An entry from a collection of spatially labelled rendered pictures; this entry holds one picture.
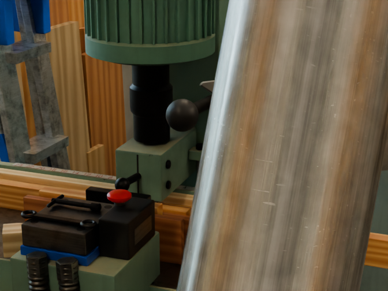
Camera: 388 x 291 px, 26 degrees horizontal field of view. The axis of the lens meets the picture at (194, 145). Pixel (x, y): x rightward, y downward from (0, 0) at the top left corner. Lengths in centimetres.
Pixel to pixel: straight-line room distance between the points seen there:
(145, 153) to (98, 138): 192
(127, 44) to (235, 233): 62
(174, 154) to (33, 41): 100
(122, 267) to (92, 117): 204
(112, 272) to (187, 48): 30
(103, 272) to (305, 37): 57
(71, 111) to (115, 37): 177
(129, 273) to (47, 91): 119
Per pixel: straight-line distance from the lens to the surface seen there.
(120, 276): 99
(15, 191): 132
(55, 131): 217
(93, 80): 300
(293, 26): 48
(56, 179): 130
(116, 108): 314
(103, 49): 109
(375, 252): 114
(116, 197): 102
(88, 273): 99
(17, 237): 116
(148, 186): 115
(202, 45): 110
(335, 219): 48
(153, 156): 114
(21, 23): 214
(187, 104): 88
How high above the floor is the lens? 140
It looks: 18 degrees down
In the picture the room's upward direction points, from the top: straight up
